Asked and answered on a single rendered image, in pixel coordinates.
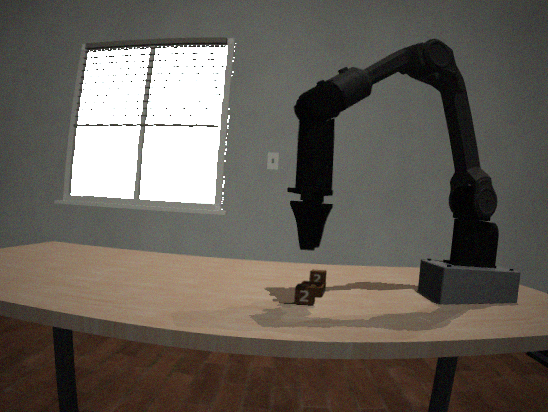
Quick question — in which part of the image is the brown wooden tray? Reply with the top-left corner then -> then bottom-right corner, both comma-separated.
302,281 -> 326,297

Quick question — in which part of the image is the brown number cube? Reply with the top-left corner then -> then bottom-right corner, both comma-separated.
294,284 -> 316,305
310,269 -> 326,282

